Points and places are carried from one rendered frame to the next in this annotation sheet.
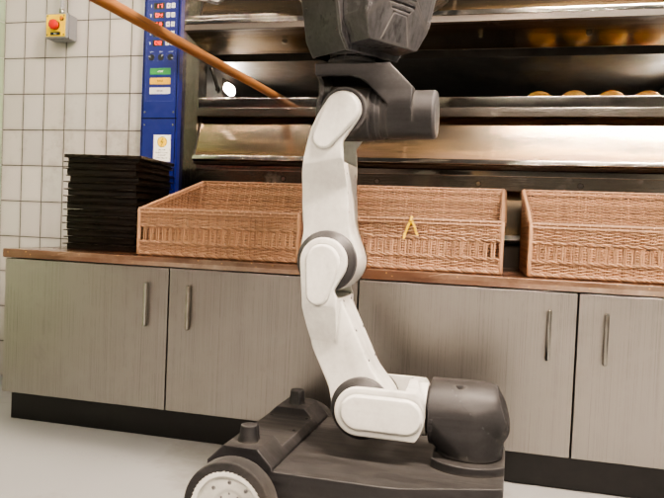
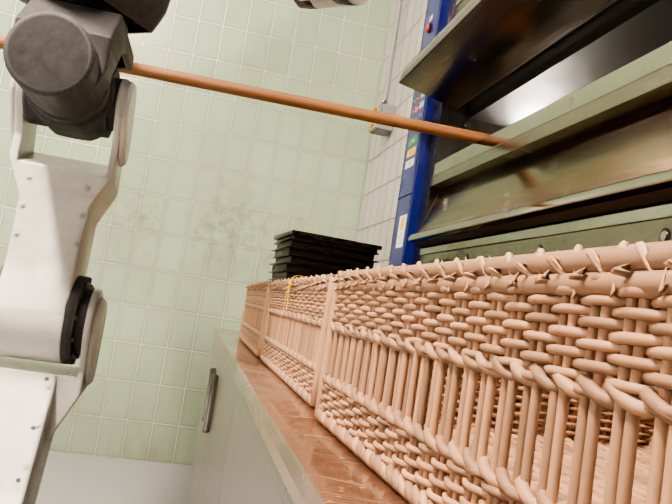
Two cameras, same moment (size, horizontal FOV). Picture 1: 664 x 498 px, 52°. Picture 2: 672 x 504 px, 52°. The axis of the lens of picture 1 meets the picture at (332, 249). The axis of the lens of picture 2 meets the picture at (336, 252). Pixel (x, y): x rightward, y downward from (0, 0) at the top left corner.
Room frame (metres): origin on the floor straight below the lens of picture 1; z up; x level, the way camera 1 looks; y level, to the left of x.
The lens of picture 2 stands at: (1.57, -1.19, 0.69)
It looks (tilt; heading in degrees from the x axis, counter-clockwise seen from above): 5 degrees up; 65
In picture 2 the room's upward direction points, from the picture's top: 9 degrees clockwise
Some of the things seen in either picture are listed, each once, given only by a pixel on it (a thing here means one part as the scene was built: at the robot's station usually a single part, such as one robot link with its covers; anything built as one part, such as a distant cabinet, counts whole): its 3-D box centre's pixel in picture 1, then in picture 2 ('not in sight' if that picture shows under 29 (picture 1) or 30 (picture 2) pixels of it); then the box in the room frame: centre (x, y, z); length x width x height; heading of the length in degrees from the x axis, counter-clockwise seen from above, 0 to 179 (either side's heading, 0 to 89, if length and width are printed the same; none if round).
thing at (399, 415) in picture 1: (385, 404); not in sight; (1.60, -0.14, 0.28); 0.21 x 0.20 x 0.13; 75
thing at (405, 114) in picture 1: (377, 102); (72, 65); (1.61, -0.09, 1.00); 0.28 x 0.13 x 0.18; 75
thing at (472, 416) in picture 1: (371, 440); not in sight; (1.61, -0.11, 0.19); 0.64 x 0.52 x 0.33; 75
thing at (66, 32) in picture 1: (60, 28); (381, 119); (2.79, 1.14, 1.46); 0.10 x 0.07 x 0.10; 76
